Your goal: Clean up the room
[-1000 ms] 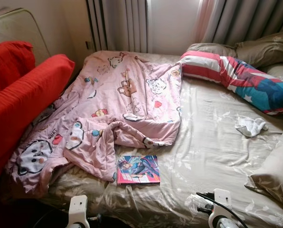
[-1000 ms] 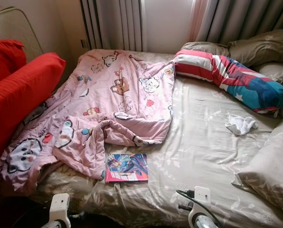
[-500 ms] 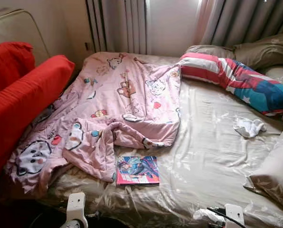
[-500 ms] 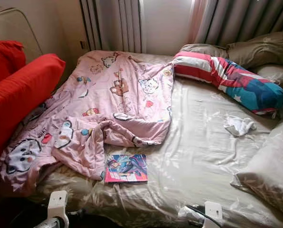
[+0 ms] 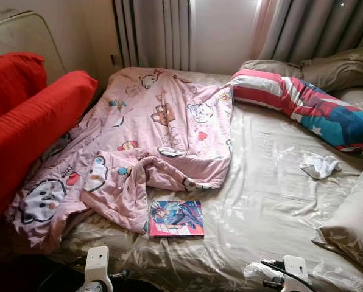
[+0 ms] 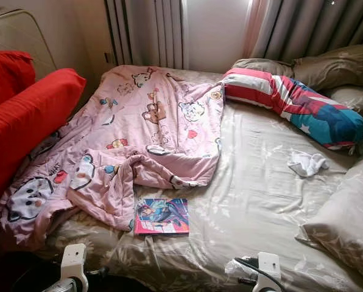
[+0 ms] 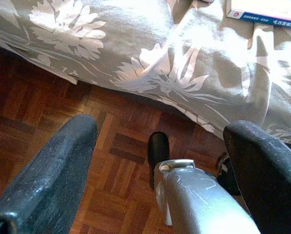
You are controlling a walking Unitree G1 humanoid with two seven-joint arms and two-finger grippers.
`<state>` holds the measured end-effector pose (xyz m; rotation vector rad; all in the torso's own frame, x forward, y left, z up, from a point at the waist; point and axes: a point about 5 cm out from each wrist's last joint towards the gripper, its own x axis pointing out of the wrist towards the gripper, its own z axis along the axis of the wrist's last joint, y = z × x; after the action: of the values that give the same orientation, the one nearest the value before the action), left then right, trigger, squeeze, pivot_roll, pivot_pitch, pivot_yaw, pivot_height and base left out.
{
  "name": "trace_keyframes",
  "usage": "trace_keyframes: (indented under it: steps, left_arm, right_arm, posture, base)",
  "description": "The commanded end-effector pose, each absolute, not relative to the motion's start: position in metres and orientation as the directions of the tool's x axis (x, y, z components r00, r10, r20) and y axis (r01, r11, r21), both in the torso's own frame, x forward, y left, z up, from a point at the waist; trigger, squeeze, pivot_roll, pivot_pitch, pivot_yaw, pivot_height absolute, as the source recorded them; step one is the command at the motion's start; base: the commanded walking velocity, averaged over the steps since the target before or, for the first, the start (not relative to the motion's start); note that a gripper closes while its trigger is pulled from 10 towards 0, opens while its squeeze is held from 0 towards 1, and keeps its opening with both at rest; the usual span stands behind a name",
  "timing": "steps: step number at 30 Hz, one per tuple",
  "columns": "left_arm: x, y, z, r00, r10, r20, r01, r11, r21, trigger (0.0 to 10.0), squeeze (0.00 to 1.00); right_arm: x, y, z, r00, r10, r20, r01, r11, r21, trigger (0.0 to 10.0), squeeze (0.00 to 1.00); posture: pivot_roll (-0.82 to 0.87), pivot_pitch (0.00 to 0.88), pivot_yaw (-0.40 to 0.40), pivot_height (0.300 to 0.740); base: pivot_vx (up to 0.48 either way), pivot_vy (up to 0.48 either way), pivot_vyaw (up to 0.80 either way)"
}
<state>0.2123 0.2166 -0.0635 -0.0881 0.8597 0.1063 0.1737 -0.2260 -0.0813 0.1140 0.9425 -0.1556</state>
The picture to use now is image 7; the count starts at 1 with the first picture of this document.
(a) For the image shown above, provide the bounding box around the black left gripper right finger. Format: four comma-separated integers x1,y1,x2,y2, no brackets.
223,120,291,234

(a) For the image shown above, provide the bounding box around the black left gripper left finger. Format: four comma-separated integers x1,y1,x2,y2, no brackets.
0,114,98,234

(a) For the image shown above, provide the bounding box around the pink and blue comic book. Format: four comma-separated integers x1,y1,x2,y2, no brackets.
226,0,291,31

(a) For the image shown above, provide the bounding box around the black robot left foot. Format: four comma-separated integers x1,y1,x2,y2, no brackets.
147,131,170,191

